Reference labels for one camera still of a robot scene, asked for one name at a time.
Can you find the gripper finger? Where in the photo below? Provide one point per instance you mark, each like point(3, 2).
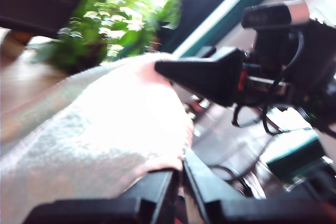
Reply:
point(210, 79)
point(236, 211)
point(118, 211)
point(203, 53)

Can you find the pink white checked tea towel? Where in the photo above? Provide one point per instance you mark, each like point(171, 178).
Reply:
point(105, 129)

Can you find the dark teal panel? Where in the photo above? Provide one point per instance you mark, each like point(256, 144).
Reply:
point(204, 3)

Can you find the teal box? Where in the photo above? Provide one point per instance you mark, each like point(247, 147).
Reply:
point(294, 153)

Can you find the green leafy houseplant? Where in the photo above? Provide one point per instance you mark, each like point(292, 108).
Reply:
point(118, 24)

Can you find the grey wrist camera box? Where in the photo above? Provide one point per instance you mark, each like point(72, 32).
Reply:
point(275, 15)

